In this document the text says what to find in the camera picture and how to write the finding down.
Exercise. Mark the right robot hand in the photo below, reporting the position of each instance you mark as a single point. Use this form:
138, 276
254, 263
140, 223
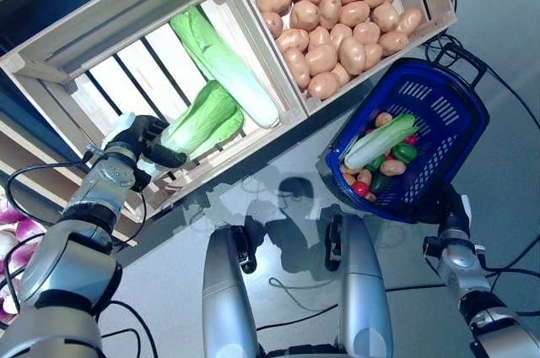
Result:
451, 210

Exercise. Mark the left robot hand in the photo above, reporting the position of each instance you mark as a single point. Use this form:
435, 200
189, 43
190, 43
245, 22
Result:
126, 130

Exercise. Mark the green white napa cabbage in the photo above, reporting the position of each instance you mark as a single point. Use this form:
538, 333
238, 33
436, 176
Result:
228, 66
206, 121
379, 142

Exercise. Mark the blue plastic shopping basket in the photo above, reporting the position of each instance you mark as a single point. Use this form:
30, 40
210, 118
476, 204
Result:
443, 92

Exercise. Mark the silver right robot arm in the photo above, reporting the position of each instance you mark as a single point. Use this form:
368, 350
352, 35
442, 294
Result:
460, 261

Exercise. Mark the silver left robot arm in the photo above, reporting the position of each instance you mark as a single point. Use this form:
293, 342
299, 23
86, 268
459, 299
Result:
63, 256

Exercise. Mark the small orange brown potato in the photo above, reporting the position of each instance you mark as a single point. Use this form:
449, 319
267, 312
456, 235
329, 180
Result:
381, 119
392, 167

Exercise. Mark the dark green bell pepper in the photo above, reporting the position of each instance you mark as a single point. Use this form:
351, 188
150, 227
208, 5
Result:
379, 181

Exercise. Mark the small red pepper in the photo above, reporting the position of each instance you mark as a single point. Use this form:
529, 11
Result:
410, 138

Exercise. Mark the red tomato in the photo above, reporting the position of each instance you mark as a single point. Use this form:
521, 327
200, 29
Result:
360, 188

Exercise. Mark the light wooden slatted crate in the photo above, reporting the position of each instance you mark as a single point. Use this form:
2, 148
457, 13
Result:
126, 7

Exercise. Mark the silver left robot leg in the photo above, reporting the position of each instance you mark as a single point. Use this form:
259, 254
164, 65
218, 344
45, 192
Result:
223, 290

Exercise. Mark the wooden crate with potatoes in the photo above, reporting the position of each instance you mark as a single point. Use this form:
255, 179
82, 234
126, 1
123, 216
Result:
439, 7

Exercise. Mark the dark robot torso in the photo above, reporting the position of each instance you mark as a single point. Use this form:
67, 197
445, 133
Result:
295, 351

